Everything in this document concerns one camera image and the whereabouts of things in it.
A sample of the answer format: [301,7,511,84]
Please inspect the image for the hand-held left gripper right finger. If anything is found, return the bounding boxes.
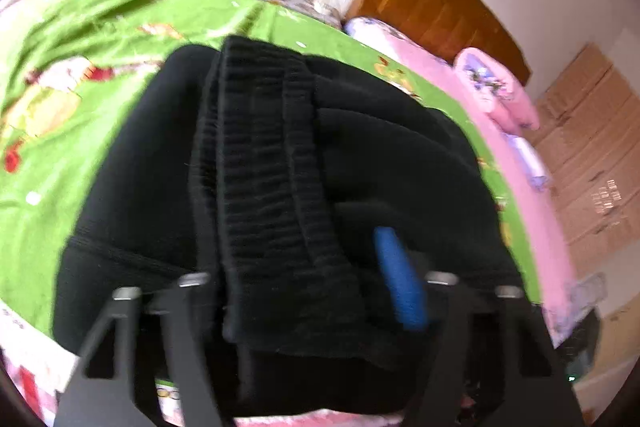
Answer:
[373,226,587,427]

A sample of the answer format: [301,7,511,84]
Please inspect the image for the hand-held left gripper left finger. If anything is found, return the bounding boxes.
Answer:
[52,272,224,427]

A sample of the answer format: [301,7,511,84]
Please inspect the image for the black pants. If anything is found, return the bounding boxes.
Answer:
[52,35,524,422]

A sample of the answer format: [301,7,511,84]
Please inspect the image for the pink bed cover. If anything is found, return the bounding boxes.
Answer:
[344,17,578,344]

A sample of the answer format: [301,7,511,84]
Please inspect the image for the stack of cardboard boxes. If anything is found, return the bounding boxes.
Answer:
[521,42,640,269]

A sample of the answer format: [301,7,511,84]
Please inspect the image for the pink rolled pillow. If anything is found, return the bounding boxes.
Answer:
[452,47,542,136]

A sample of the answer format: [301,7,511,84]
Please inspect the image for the wooden headboard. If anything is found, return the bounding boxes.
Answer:
[344,0,532,86]

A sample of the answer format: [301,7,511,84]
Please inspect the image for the floral cloth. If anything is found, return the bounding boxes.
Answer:
[251,0,347,31]

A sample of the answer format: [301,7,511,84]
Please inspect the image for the green printed blanket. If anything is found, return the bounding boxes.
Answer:
[0,0,544,427]

